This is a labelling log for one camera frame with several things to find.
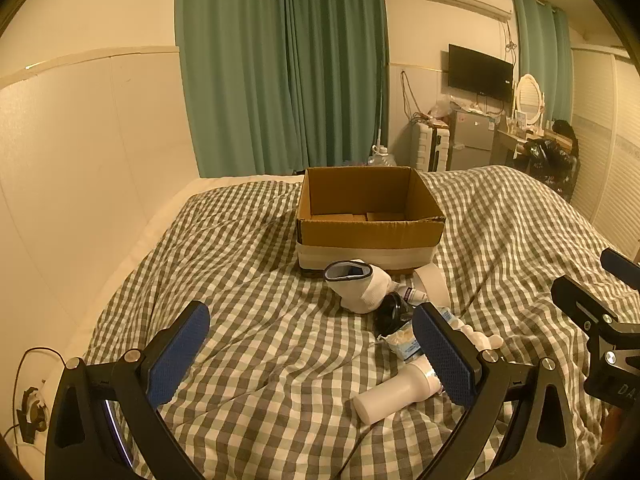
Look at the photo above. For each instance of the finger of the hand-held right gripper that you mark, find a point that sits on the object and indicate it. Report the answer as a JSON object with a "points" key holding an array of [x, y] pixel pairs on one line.
{"points": [[620, 262], [580, 302]]}

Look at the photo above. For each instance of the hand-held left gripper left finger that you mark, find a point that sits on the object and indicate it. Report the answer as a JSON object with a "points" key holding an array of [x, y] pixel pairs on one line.
{"points": [[180, 355]]}

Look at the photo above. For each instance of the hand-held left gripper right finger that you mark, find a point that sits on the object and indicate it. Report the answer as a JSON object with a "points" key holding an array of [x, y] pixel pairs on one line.
{"points": [[445, 360]]}

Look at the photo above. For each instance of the strip of small white vials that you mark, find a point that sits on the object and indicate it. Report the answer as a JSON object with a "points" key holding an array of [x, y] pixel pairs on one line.
{"points": [[482, 340]]}

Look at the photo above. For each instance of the white cylindrical bottle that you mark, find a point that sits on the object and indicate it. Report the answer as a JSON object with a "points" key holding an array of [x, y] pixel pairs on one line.
{"points": [[390, 392]]}

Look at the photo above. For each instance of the black round container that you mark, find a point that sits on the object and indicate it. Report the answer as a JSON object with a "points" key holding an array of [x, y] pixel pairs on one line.
{"points": [[392, 316]]}

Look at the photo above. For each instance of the small white tube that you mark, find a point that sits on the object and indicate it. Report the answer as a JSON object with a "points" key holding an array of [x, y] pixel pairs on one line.
{"points": [[414, 296]]}

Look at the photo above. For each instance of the white tape roll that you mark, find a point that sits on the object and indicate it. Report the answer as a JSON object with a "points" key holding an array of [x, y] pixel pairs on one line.
{"points": [[434, 285]]}

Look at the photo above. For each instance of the white sock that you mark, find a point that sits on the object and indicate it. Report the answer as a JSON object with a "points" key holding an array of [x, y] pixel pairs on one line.
{"points": [[362, 290]]}

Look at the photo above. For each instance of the cardboard box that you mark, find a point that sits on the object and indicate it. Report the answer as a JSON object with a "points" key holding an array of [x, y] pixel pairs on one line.
{"points": [[370, 237]]}

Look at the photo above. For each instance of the checkered blanket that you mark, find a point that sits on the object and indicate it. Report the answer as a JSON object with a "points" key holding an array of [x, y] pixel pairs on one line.
{"points": [[280, 340]]}

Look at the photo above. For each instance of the white louvered wardrobe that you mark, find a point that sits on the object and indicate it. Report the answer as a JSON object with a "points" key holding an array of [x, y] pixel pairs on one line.
{"points": [[610, 150]]}

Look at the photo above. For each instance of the black plastic bag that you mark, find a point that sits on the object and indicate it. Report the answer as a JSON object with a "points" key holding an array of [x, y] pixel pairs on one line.
{"points": [[550, 162]]}

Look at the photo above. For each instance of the black cloth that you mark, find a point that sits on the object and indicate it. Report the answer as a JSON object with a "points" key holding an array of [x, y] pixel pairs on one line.
{"points": [[564, 132]]}

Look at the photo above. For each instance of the wooden dressing table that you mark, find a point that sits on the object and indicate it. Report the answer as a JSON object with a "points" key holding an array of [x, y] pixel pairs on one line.
{"points": [[510, 142]]}

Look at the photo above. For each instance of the white oval mirror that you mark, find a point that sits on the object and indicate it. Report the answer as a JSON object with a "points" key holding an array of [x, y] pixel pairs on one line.
{"points": [[529, 100]]}

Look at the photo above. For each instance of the grey mini fridge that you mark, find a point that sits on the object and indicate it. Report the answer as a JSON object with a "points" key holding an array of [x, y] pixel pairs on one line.
{"points": [[472, 142]]}

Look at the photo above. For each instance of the white suitcase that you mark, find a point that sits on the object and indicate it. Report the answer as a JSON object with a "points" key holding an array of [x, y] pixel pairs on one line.
{"points": [[429, 150]]}

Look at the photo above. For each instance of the clear water jug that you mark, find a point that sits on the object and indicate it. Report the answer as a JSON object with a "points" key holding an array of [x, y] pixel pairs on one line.
{"points": [[382, 157]]}

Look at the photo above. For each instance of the green curtain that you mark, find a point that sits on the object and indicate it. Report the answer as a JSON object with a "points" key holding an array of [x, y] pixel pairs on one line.
{"points": [[230, 70], [545, 60], [340, 70]]}

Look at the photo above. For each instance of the black television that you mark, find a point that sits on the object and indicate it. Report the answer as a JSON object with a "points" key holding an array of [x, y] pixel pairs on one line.
{"points": [[480, 72]]}

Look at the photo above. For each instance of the black wall plug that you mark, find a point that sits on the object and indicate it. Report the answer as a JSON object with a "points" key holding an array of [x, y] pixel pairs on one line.
{"points": [[31, 412]]}

